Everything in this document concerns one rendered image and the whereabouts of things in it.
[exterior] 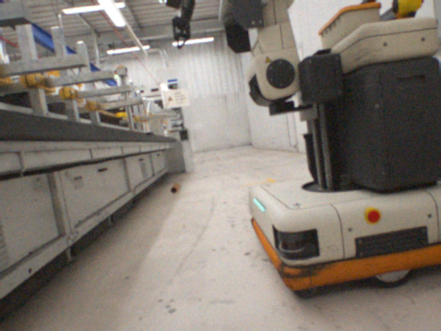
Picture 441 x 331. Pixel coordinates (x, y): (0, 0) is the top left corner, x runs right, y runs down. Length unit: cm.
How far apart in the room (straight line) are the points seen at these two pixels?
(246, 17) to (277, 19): 14
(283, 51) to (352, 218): 60
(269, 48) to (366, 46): 30
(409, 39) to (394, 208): 51
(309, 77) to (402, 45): 28
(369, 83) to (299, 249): 54
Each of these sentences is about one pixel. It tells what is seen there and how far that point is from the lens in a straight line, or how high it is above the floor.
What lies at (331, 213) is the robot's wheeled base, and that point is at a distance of 88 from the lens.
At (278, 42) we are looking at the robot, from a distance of 104.
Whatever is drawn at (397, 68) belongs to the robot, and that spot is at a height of 66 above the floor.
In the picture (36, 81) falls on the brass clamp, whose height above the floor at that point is 82.
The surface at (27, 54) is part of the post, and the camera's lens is 122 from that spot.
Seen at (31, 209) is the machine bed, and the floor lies 35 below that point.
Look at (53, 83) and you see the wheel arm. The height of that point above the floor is 82.
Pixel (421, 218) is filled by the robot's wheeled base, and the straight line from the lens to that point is 102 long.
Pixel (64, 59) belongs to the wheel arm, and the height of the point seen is 81.
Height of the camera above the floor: 53
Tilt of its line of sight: 5 degrees down
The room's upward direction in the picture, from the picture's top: 8 degrees counter-clockwise
